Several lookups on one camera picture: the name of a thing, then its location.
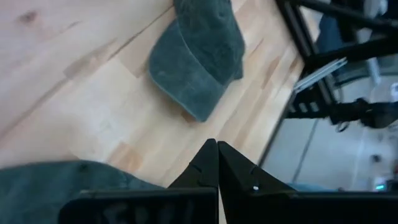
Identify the black aluminium frame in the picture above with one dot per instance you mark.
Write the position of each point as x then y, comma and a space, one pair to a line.
297, 31

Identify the black slotted mounting bracket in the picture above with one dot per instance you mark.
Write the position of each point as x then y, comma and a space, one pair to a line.
325, 107

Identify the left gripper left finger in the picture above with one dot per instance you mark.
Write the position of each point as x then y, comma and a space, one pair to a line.
186, 205

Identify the silver metal bar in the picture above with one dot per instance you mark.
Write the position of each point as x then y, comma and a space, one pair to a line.
320, 74

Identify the green denim cap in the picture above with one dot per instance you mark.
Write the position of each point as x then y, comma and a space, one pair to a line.
199, 56
37, 193

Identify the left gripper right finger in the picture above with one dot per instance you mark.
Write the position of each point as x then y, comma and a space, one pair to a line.
264, 205

